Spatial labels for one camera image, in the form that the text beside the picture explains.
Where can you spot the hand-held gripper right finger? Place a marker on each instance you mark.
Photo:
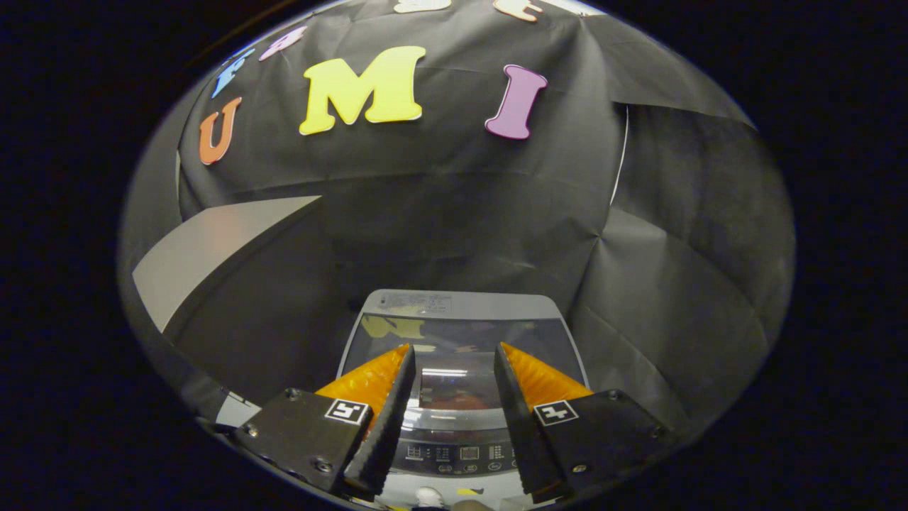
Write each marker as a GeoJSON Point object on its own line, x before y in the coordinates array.
{"type": "Point", "coordinates": [596, 433]}

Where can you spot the grey cabinet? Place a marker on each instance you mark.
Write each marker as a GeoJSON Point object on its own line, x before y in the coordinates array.
{"type": "Point", "coordinates": [206, 248]}

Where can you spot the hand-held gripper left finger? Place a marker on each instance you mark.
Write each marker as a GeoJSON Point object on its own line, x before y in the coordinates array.
{"type": "Point", "coordinates": [305, 433]}

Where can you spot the grey washing machine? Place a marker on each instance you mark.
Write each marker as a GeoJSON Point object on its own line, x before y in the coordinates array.
{"type": "Point", "coordinates": [475, 301]}

